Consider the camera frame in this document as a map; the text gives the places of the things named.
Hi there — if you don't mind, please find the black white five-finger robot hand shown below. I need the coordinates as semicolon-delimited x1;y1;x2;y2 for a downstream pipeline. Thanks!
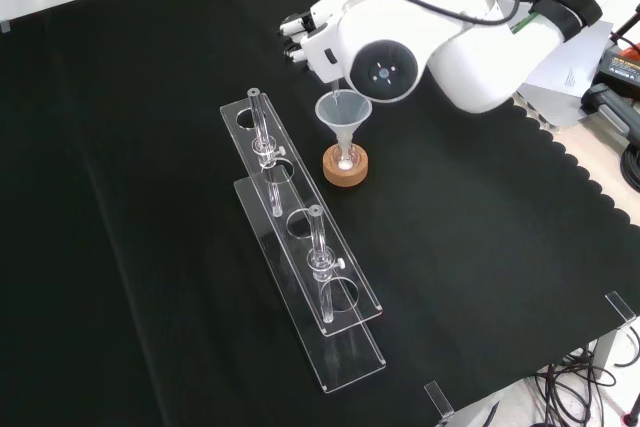
277;0;369;86

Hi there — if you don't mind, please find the clear plastic funnel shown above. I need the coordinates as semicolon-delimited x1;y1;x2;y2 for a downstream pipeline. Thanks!
314;89;374;161

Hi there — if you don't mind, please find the gray table leg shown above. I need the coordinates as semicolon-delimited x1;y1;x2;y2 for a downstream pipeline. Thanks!
592;326;621;373

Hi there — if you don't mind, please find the pale white board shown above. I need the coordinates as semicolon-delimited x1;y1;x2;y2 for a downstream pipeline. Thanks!
514;20;614;98

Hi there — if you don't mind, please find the cork ring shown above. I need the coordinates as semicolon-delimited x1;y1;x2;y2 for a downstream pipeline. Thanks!
322;143;370;187

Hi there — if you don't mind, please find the clear acrylic funnel stand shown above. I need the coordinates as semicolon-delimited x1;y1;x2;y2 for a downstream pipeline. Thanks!
219;87;387;395

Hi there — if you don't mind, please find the black power adapter orange label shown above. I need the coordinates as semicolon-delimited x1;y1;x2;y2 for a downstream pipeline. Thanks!
597;41;640;93

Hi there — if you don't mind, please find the clear round-bottom flask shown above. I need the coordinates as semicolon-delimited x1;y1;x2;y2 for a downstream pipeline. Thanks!
332;139;362;172

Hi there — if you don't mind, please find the coiled black cable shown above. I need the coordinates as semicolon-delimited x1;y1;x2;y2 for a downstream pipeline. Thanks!
621;144;640;194

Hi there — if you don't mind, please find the black floor cable bundle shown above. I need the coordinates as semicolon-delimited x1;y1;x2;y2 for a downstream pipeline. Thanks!
529;341;640;427

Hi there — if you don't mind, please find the black bench cloth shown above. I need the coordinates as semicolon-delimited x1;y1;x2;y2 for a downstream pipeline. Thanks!
0;0;640;427

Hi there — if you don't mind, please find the black gray clamp device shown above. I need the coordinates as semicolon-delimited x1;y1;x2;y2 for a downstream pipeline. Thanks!
582;82;640;148

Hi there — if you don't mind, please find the clear acrylic cloth clip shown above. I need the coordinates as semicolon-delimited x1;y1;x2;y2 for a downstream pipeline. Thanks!
604;290;637;326
423;380;455;421

